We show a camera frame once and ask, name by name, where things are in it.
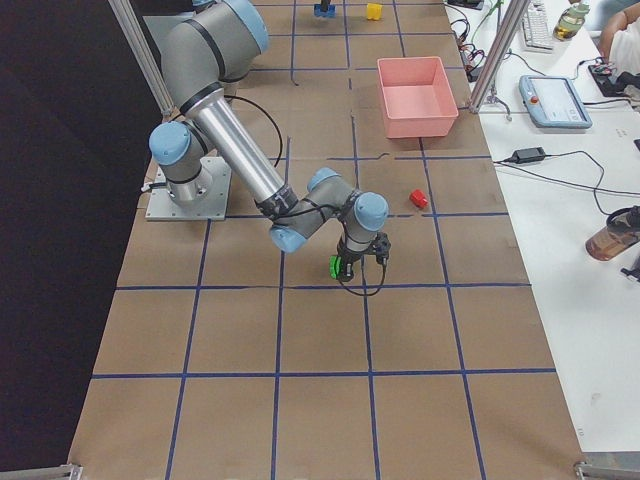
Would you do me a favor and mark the teach pendant tablet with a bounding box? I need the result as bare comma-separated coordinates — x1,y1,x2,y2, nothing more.
518,75,592,130

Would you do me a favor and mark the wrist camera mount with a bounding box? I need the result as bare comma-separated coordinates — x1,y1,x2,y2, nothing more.
371,231,391,267

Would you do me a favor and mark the red building block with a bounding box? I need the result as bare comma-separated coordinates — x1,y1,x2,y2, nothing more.
409,189,429,209

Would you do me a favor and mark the aluminium frame post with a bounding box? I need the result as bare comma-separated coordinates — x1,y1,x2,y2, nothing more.
468,0,529,121

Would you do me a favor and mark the green building block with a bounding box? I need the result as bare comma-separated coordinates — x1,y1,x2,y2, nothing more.
329,255,341,280

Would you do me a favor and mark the green drink bottle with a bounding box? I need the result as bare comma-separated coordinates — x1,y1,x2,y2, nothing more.
552,0,590,41

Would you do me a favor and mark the seated person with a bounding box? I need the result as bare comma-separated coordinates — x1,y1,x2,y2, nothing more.
599,3,639,107

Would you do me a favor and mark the pink plastic box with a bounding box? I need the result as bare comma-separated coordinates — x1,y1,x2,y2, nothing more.
377,56,458,139

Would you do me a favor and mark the black power adapter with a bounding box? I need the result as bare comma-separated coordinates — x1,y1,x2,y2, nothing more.
511,147,547,164

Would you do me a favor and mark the brown drink bottle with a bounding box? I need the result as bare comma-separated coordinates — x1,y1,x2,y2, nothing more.
585,206,639,261

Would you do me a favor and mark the blue building block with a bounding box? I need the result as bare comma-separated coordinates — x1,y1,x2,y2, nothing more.
313,3,336,18

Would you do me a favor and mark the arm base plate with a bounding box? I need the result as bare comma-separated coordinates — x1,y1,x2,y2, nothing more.
145,156,232,221

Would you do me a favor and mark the white keyboard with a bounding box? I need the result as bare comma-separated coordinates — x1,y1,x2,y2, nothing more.
521,0,554,54

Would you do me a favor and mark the yellow building block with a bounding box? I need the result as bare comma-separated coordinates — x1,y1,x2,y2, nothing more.
366,3,382,21

